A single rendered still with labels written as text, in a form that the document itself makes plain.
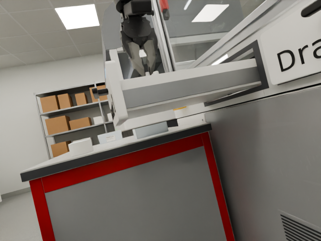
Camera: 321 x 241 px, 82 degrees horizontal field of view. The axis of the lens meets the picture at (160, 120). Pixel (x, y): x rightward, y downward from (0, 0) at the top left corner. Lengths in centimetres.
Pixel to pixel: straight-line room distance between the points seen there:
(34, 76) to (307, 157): 515
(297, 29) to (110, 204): 60
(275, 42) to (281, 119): 16
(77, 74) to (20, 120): 162
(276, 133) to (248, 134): 9
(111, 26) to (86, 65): 360
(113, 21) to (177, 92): 117
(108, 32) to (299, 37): 122
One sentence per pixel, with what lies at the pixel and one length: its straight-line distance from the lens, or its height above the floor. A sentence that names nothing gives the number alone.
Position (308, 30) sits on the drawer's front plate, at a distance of 41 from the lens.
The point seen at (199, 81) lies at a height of 86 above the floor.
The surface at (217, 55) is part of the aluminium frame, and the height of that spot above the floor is 96.
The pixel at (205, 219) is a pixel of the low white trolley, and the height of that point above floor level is 44.
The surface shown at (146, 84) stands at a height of 88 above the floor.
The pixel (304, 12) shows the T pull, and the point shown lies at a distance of 38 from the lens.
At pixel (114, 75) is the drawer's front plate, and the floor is 90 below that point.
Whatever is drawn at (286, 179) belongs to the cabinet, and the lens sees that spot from 53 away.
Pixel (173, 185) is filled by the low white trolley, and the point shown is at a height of 59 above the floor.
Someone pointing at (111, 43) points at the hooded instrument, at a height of 141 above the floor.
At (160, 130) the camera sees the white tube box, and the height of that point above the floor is 77.
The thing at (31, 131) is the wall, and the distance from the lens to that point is 512.
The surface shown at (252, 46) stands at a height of 92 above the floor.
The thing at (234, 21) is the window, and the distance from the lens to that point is 59.
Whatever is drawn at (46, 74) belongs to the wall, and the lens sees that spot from 518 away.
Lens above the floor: 80
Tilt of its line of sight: 1 degrees up
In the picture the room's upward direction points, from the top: 14 degrees counter-clockwise
